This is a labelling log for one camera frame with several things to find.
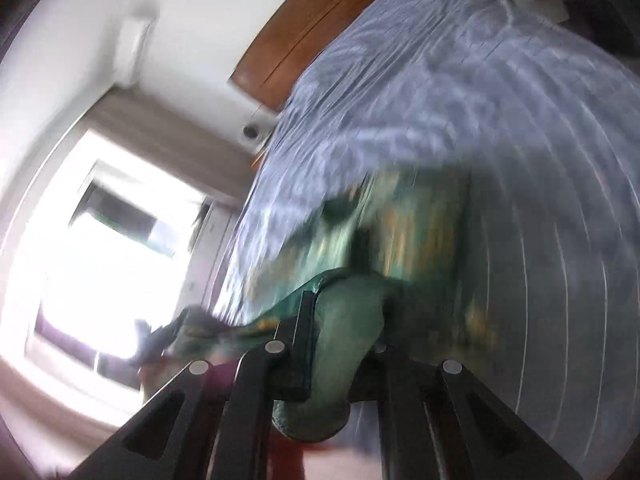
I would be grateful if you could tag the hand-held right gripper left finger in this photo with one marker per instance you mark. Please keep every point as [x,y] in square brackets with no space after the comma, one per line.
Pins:
[300,360]

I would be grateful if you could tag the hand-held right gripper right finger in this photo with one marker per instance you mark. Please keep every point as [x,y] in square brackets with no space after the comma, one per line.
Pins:
[405,390]

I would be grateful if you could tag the green printed jacket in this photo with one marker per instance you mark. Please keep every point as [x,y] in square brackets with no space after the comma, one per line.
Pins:
[350,320]

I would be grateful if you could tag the window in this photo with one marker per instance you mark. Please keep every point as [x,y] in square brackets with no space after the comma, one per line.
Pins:
[100,270]

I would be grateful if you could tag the beige curtain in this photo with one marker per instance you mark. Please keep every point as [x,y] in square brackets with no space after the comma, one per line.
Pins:
[190,145]

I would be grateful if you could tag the wooden nightstand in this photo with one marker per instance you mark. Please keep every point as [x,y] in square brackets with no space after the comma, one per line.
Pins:
[261,150]

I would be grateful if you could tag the white air conditioner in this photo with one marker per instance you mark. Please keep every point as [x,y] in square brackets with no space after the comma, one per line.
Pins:
[135,50]

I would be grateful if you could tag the wooden headboard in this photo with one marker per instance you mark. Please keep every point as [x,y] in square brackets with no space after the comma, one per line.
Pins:
[310,40]

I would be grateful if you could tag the black hanging garment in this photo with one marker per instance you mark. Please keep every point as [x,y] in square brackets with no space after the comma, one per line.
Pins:
[595,0]

